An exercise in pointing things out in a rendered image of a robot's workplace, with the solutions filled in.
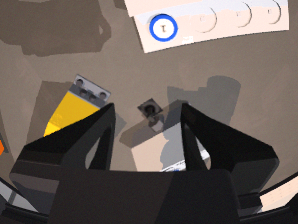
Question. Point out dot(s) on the white key housing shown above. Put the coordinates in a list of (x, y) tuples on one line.
[(159, 149)]

